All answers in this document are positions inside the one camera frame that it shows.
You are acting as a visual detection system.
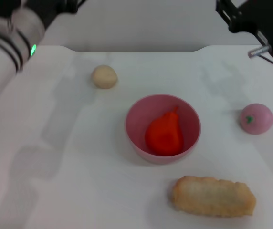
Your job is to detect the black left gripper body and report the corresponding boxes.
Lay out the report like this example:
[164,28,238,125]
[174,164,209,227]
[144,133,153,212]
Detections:
[0,0,87,29]

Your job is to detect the pink plastic bowl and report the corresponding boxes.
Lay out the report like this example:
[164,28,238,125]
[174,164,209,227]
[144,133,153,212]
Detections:
[124,94,202,165]

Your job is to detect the right arm cable with connector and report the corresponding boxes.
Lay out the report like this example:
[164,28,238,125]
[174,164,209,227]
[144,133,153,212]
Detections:
[247,44,273,65]

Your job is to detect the pink peach bun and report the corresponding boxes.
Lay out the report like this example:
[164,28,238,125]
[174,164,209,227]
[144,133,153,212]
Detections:
[240,103,273,135]

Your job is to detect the beige round bun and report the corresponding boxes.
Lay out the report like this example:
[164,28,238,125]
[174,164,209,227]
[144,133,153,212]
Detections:
[90,64,118,90]

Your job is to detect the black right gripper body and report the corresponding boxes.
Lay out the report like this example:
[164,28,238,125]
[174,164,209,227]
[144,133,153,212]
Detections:
[229,0,273,61]

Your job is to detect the orange toy fruit with stem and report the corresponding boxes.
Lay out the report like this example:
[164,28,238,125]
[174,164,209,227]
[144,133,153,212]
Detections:
[145,105,184,157]

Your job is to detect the long golden toast bread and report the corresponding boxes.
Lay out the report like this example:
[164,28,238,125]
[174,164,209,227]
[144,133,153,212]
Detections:
[170,176,257,218]

